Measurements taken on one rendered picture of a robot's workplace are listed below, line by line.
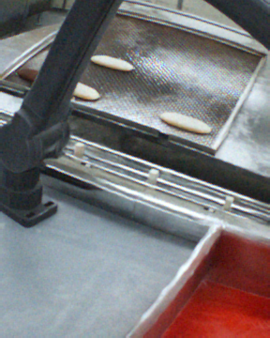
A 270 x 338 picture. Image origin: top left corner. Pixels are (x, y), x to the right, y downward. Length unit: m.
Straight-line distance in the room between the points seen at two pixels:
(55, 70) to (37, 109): 0.07
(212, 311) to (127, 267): 0.16
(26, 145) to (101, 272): 0.21
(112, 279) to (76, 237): 0.11
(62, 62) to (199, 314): 0.40
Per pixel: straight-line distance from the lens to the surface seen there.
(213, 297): 0.86
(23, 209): 0.95
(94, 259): 0.89
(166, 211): 0.96
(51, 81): 0.82
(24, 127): 0.84
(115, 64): 1.32
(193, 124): 1.15
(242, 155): 1.12
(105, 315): 0.79
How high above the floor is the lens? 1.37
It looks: 28 degrees down
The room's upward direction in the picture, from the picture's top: 11 degrees clockwise
